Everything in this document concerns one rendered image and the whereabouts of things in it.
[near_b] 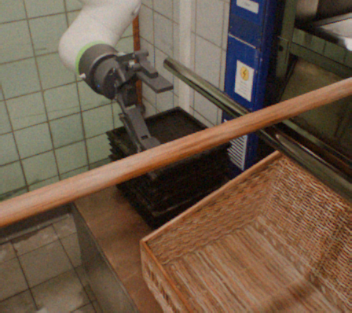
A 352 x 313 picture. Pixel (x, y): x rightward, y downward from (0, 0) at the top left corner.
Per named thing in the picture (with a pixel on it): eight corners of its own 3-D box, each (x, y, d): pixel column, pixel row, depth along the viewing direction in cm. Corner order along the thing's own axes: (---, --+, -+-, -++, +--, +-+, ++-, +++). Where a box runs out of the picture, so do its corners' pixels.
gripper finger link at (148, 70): (143, 65, 70) (142, 48, 69) (158, 77, 67) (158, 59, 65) (135, 67, 70) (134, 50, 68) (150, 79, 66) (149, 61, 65)
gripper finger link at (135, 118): (115, 93, 78) (114, 96, 79) (138, 148, 76) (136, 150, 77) (134, 87, 80) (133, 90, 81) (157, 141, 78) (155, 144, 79)
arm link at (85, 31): (82, 72, 102) (42, 51, 94) (109, 28, 100) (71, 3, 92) (105, 97, 92) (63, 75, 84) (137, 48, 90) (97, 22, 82)
